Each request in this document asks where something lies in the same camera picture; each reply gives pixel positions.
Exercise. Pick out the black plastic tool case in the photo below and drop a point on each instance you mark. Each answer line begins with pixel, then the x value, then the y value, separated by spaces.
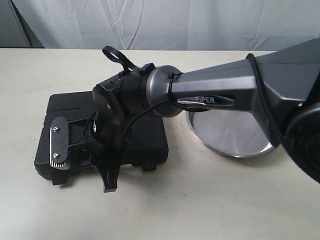
pixel 147 145

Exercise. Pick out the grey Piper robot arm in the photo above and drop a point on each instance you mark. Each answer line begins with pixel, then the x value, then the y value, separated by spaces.
pixel 281 90

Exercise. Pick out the round stainless steel tray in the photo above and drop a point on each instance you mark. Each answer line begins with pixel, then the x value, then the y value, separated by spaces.
pixel 234 134

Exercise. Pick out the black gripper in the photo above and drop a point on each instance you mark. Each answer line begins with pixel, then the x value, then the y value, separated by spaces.
pixel 98 135

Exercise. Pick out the black wrist camera plate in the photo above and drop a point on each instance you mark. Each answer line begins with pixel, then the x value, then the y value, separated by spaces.
pixel 59 144

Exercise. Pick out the white backdrop cloth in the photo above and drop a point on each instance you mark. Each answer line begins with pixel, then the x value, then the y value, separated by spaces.
pixel 201 25

